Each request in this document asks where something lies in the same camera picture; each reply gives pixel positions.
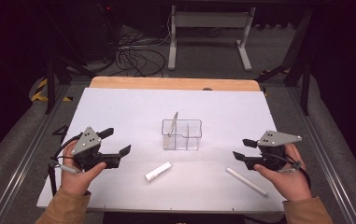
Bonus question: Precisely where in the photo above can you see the aluminium rail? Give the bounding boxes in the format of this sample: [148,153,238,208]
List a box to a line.
[0,83,71,224]
[286,87,356,224]

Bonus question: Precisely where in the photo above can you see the white cylinder stick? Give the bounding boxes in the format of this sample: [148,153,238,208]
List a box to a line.
[144,161,173,183]

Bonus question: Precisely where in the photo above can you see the clear pen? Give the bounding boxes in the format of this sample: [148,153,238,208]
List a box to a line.
[164,111,179,147]

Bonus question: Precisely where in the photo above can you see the yellow black hazard tape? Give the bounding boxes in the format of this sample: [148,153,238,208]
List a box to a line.
[30,77,74,103]

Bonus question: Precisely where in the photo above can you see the person's left hand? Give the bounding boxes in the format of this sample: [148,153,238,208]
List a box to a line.
[59,139,107,197]

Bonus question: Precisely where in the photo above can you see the white pen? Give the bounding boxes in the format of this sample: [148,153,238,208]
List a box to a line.
[225,167,269,198]

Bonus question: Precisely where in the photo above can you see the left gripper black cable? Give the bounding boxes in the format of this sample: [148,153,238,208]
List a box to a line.
[47,133,84,198]

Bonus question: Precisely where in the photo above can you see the black metal stand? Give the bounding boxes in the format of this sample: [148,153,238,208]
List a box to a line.
[254,8,313,117]
[43,54,96,115]

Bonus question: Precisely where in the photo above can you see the white board sheet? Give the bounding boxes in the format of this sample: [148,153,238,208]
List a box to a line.
[36,87,287,215]

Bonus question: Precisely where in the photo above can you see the person's right hand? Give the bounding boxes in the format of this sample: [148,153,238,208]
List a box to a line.
[253,143,313,203]

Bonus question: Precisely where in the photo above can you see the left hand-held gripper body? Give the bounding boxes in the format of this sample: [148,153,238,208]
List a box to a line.
[70,126,121,173]

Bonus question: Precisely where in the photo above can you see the wooden table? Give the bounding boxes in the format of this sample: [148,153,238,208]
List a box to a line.
[89,76,262,92]

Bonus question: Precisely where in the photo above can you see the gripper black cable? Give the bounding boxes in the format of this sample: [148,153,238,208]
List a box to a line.
[275,152,312,191]
[47,133,84,198]

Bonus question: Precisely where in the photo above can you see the white metal stand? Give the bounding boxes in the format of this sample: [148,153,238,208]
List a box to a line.
[167,5,257,72]

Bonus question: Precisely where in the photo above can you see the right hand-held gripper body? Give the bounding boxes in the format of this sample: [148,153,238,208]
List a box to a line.
[245,130,303,172]

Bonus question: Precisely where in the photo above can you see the clear plastic pen holder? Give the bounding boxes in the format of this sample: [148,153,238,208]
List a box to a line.
[161,119,203,152]

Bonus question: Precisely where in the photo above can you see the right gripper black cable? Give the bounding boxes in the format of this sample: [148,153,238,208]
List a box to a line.
[275,152,312,191]

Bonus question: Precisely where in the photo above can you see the black floor cables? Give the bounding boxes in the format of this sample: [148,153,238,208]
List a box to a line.
[104,27,172,78]

